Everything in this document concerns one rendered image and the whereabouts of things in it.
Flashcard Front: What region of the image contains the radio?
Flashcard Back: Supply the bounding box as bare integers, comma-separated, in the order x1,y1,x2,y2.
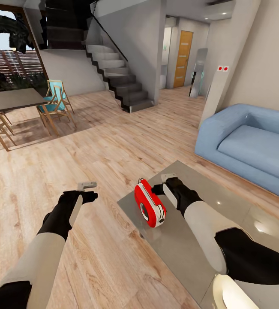
135,179,167,227

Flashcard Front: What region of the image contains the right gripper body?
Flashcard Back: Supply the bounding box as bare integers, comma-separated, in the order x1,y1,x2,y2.
154,183,165,195

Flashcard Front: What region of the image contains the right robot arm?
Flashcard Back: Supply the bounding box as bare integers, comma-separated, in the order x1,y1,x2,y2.
151,173,279,309

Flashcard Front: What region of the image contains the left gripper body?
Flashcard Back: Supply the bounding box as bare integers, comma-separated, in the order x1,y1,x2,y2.
81,191,96,204

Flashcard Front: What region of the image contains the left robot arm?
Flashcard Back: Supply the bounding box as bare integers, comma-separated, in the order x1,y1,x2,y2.
0,181,98,309

